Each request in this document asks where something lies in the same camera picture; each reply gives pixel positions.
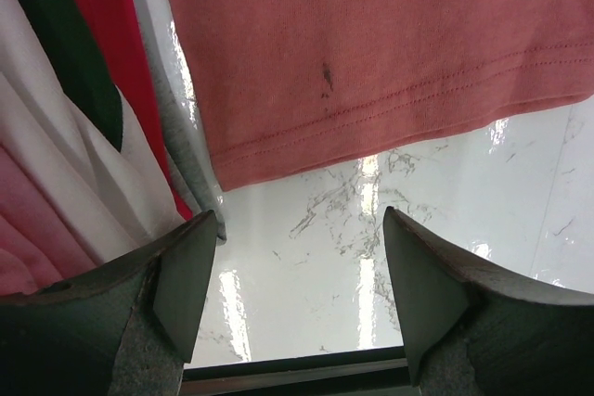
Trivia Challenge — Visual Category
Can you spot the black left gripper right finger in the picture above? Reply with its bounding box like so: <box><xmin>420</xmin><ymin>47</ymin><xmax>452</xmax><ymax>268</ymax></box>
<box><xmin>383</xmin><ymin>208</ymin><xmax>593</xmax><ymax>395</ymax></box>

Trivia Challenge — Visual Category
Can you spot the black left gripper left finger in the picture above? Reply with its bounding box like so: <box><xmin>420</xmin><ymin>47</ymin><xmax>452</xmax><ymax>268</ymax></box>
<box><xmin>1</xmin><ymin>211</ymin><xmax>217</xmax><ymax>395</ymax></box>

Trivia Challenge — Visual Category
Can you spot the dusty pink t-shirt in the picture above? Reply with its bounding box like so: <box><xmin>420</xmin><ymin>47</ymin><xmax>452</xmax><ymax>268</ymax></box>
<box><xmin>169</xmin><ymin>0</ymin><xmax>593</xmax><ymax>191</ymax></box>

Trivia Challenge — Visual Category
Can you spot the light pink folded t-shirt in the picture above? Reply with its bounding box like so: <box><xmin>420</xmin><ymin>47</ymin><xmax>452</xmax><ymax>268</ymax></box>
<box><xmin>1</xmin><ymin>148</ymin><xmax>97</xmax><ymax>296</ymax></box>

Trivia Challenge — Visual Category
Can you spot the white folded t-shirt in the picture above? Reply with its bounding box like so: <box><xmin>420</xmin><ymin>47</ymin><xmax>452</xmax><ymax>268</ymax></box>
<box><xmin>1</xmin><ymin>0</ymin><xmax>185</xmax><ymax>264</ymax></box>

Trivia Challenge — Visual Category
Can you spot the grey folded t-shirt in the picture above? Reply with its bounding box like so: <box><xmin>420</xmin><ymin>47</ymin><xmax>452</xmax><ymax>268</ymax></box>
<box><xmin>133</xmin><ymin>0</ymin><xmax>227</xmax><ymax>245</ymax></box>

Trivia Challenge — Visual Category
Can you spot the dark green folded t-shirt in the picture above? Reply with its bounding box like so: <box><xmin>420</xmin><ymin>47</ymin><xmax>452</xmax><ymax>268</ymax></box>
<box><xmin>19</xmin><ymin>0</ymin><xmax>123</xmax><ymax>150</ymax></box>

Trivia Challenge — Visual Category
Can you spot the crimson folded t-shirt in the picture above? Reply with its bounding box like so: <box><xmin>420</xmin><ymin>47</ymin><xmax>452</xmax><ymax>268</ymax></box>
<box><xmin>55</xmin><ymin>0</ymin><xmax>195</xmax><ymax>224</ymax></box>

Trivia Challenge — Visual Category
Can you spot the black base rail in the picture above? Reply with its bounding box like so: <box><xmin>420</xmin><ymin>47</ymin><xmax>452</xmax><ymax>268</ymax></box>
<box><xmin>179</xmin><ymin>347</ymin><xmax>417</xmax><ymax>395</ymax></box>

